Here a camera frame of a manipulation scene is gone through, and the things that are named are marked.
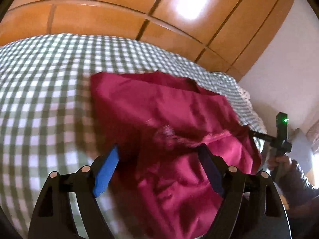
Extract dark red cloth garment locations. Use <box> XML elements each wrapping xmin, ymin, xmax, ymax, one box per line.
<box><xmin>90</xmin><ymin>72</ymin><xmax>261</xmax><ymax>238</ymax></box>

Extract floral white bed sheet edge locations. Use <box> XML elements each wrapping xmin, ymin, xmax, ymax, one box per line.
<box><xmin>238</xmin><ymin>85</ymin><xmax>267</xmax><ymax>134</ymax></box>

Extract green white checkered bedspread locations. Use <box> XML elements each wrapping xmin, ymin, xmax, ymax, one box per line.
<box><xmin>1</xmin><ymin>33</ymin><xmax>260</xmax><ymax>238</ymax></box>

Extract grey sleeved right forearm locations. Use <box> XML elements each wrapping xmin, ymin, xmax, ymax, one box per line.
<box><xmin>279</xmin><ymin>160</ymin><xmax>318</xmax><ymax>208</ymax></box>

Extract person's right hand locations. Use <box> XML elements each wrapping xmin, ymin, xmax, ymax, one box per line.
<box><xmin>267</xmin><ymin>154</ymin><xmax>292</xmax><ymax>180</ymax></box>

